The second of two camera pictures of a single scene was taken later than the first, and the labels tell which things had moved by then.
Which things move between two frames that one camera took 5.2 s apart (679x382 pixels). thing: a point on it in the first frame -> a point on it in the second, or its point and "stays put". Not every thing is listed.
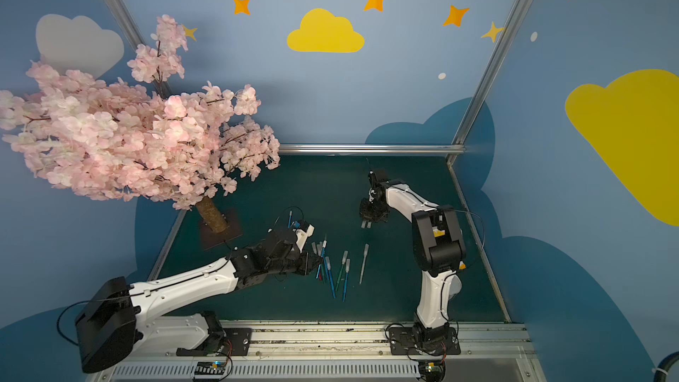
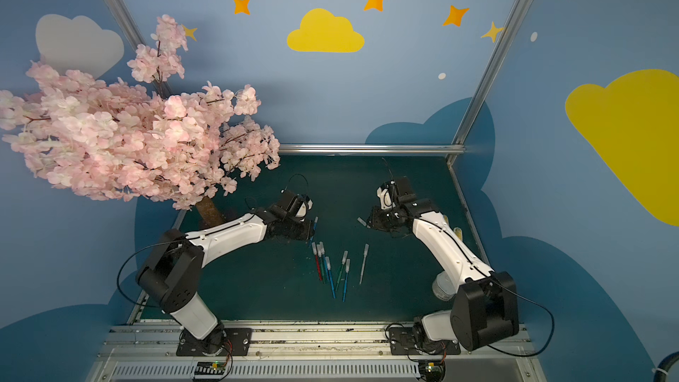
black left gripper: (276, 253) -> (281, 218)
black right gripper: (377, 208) -> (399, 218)
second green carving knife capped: (341, 269) stays put
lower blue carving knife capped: (347, 265) stays put
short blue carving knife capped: (329, 268) stays put
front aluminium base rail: (281, 352) stays put
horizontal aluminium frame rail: (373, 148) stays put
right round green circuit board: (432, 370) stays put
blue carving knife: (324, 246) -> (314, 227)
